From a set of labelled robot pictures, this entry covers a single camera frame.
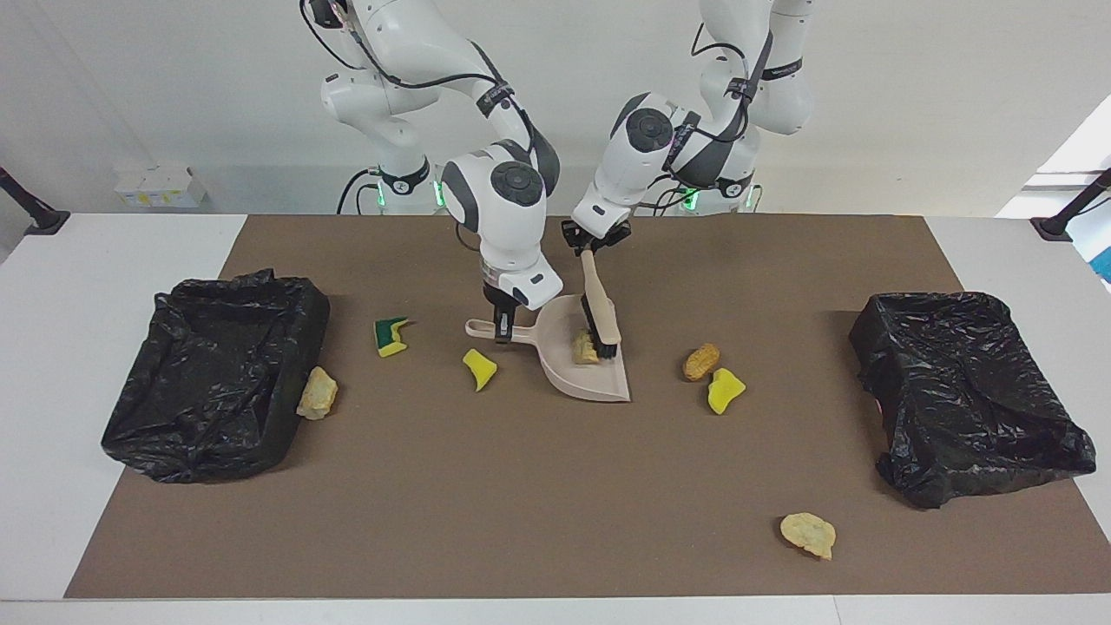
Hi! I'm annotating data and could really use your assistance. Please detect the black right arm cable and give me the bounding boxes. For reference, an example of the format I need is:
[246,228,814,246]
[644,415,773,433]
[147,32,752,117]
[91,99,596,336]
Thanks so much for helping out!
[299,0,556,205]

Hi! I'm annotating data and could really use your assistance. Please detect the beige plastic dustpan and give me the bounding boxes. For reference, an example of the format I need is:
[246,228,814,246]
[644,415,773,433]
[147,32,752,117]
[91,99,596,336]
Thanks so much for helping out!
[465,293,633,404]

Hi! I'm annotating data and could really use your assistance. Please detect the black base cable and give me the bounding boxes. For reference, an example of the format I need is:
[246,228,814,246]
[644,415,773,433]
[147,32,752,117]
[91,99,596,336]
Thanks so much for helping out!
[337,168,383,215]

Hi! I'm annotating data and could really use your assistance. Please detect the pale tan sponge chunk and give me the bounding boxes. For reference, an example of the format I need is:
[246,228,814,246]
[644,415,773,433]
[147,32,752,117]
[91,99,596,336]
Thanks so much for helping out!
[296,365,339,421]

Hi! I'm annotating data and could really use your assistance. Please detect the pale oval sponge chunk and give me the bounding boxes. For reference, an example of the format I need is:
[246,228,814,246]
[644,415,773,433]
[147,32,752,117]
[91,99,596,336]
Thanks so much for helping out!
[779,512,837,562]

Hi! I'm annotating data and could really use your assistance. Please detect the large yellow sponge piece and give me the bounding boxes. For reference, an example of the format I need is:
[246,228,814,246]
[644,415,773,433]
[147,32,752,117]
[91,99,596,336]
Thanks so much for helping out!
[707,367,747,416]

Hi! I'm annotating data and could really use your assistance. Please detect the brown bread-like sponge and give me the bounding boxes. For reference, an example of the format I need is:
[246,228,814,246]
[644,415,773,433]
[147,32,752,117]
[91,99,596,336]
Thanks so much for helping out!
[681,342,722,383]

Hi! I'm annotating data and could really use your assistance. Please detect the small white box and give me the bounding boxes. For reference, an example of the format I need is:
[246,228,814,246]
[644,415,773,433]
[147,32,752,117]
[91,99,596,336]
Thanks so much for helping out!
[141,165,207,209]

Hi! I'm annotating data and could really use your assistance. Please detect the small yellow sponge piece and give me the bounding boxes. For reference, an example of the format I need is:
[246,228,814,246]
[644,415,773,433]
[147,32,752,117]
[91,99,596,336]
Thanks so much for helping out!
[462,348,499,393]

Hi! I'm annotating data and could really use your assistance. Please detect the black bag lined bin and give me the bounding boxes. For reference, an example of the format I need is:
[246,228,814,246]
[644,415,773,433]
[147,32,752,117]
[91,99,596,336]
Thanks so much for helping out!
[849,291,1097,510]
[101,268,332,484]

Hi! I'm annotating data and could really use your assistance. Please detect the beige hand brush black bristles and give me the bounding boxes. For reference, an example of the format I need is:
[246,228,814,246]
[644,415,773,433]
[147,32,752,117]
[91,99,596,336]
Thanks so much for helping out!
[579,247,623,360]

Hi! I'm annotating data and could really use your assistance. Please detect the black camera stand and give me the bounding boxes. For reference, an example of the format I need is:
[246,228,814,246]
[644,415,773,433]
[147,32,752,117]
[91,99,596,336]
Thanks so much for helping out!
[1030,169,1111,242]
[0,167,71,236]

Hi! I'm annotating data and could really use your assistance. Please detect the brown table mat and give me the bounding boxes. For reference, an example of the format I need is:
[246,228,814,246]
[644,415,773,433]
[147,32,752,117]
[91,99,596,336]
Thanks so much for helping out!
[63,214,1111,600]

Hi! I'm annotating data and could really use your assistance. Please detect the yellow green sponge piece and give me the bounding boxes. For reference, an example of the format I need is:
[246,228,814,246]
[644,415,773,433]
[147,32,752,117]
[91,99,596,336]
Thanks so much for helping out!
[374,317,411,359]

